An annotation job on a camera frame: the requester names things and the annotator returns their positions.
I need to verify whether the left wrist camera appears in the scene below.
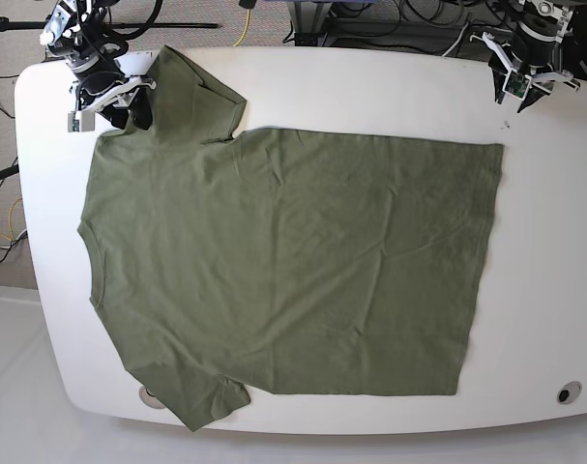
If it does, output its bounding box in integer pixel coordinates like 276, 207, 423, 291
502, 71, 532, 101

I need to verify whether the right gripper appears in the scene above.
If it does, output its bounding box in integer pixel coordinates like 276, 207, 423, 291
70, 56, 156, 131

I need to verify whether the olive green T-shirt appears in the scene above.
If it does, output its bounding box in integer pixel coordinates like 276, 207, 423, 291
78, 47, 504, 430

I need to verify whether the white power cable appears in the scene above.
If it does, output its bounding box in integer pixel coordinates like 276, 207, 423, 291
441, 18, 516, 58

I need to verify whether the black tripod stand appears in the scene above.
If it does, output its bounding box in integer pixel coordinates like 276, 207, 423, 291
0, 0, 220, 64

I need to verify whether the left table cable grommet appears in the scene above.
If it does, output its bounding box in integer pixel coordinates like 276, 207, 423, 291
138, 386, 166, 410

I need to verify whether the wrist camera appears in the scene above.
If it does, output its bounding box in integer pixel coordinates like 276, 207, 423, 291
67, 110, 96, 133
502, 71, 532, 101

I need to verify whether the yellow floor cable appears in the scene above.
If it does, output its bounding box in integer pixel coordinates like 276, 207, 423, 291
0, 196, 27, 248

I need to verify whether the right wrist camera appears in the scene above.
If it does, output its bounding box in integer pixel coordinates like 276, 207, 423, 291
67, 110, 96, 133

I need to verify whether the yellow hanging cable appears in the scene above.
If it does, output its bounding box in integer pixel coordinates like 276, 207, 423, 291
233, 8, 252, 48

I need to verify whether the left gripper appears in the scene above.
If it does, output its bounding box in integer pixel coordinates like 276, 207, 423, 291
481, 32, 580, 113

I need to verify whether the table cable grommet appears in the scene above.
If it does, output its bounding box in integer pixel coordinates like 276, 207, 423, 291
138, 386, 166, 410
556, 381, 582, 405

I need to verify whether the right table cable grommet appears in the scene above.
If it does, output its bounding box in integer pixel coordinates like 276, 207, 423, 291
556, 381, 582, 405

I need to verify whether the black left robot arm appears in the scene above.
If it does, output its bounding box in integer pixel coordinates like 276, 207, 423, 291
477, 1, 580, 111

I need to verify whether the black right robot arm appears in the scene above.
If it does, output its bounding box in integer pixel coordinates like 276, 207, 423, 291
40, 1, 162, 132

